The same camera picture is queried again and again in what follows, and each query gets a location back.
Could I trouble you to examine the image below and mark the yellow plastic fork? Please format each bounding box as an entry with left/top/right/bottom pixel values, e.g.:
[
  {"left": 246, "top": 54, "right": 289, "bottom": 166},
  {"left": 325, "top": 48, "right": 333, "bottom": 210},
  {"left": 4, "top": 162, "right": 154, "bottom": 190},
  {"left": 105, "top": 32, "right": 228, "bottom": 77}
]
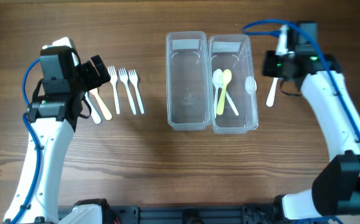
[{"left": 90, "top": 88, "right": 113, "bottom": 120}]

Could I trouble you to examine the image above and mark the short white fork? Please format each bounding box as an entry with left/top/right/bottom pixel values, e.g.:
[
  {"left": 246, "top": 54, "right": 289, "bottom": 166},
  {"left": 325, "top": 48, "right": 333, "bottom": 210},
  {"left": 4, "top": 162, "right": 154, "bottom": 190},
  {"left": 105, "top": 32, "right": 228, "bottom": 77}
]
[{"left": 85, "top": 92, "right": 102, "bottom": 124}]

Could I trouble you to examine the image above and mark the short white spoon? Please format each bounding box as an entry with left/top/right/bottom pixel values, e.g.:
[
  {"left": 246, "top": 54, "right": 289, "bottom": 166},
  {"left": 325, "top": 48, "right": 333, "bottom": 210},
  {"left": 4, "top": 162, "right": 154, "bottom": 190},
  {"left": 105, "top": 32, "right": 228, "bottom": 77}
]
[{"left": 266, "top": 78, "right": 279, "bottom": 107}]

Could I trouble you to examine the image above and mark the yellow plastic spoon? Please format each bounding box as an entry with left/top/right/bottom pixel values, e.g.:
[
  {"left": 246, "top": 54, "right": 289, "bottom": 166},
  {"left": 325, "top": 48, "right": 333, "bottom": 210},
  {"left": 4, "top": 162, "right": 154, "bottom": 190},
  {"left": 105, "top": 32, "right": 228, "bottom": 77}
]
[{"left": 217, "top": 69, "right": 232, "bottom": 115}]

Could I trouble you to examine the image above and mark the long white spoon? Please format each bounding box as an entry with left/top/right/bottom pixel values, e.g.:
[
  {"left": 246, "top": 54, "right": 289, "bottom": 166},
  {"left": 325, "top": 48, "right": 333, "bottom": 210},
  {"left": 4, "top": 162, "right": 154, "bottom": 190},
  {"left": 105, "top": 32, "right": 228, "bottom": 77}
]
[{"left": 212, "top": 73, "right": 240, "bottom": 117}]

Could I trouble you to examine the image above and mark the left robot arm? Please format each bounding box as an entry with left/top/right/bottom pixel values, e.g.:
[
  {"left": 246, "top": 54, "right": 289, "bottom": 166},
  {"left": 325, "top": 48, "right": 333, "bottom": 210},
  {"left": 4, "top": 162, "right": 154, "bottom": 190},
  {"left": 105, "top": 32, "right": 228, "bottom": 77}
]
[{"left": 3, "top": 45, "right": 110, "bottom": 223}]

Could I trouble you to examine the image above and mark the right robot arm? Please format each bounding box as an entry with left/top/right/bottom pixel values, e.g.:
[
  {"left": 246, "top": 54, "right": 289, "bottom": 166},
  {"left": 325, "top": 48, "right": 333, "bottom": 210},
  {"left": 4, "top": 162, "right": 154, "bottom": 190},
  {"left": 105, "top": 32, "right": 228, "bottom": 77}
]
[{"left": 263, "top": 19, "right": 360, "bottom": 223}]

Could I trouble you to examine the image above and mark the right clear plastic container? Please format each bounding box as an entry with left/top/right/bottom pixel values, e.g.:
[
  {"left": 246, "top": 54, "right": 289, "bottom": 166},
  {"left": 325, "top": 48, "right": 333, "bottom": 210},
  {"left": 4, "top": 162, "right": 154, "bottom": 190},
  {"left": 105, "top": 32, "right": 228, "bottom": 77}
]
[{"left": 209, "top": 34, "right": 258, "bottom": 134}]

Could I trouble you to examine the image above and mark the clear plastic container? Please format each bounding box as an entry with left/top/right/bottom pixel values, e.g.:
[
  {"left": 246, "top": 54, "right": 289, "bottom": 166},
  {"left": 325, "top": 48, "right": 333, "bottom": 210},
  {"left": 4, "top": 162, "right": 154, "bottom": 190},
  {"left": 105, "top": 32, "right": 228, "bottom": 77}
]
[
  {"left": 166, "top": 31, "right": 212, "bottom": 131},
  {"left": 209, "top": 34, "right": 258, "bottom": 134}
]

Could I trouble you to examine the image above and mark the left clear plastic container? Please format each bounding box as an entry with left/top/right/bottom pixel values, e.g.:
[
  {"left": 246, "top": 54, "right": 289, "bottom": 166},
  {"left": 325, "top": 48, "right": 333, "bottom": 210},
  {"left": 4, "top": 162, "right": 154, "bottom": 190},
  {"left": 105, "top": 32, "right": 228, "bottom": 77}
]
[{"left": 166, "top": 31, "right": 212, "bottom": 131}]

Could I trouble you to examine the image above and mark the right blue cable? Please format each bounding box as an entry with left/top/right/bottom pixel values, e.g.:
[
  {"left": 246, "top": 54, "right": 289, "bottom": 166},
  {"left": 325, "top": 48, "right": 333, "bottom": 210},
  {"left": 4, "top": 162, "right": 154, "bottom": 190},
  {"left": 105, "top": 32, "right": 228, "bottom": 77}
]
[{"left": 241, "top": 19, "right": 360, "bottom": 224}]

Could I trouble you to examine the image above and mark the blue cable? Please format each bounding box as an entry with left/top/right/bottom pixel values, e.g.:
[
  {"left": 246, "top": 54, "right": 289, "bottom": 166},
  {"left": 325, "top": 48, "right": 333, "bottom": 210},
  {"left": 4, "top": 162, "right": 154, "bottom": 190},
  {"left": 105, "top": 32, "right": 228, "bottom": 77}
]
[
  {"left": 241, "top": 19, "right": 360, "bottom": 224},
  {"left": 10, "top": 58, "right": 44, "bottom": 224}
]

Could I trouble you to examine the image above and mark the left blue cable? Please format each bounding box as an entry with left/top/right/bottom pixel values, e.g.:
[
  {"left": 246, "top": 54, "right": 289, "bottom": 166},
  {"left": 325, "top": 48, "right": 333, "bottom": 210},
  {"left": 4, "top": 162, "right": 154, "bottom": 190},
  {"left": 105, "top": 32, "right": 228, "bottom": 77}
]
[{"left": 10, "top": 58, "right": 44, "bottom": 224}]

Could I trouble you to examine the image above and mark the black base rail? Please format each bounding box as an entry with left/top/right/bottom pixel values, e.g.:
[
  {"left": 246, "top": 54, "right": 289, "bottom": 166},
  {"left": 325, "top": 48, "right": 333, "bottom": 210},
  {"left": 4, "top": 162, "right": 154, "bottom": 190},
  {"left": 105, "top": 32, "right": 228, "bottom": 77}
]
[{"left": 101, "top": 203, "right": 278, "bottom": 224}]

